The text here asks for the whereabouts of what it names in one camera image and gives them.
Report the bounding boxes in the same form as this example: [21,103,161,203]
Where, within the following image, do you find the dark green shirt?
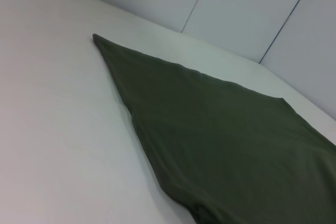
[91,33,336,224]

